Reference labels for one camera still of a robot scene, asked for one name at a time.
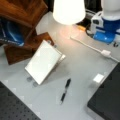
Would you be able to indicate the white drawer handle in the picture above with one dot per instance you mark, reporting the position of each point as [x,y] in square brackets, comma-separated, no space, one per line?
[98,78]

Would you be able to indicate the black pen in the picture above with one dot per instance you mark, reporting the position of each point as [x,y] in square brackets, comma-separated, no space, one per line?
[65,91]

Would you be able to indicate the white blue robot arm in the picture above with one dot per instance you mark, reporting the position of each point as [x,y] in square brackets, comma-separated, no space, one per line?
[110,9]

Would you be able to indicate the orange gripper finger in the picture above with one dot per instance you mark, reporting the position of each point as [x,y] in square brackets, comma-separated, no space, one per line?
[81,28]

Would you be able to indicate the white lamp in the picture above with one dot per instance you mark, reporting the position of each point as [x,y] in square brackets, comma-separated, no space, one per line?
[68,13]

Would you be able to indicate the white inline cable switch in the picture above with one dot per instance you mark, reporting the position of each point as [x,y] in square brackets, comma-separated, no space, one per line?
[106,53]

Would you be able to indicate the brown wooden shelf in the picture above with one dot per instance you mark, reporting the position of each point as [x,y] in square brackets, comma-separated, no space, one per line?
[27,14]

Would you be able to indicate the black drawer box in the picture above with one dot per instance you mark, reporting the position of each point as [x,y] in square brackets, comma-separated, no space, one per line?
[106,100]

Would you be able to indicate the white blue gripper body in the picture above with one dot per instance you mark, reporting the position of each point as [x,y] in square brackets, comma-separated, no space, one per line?
[103,30]

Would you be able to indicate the blue book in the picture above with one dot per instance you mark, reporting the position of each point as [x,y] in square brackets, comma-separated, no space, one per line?
[10,33]

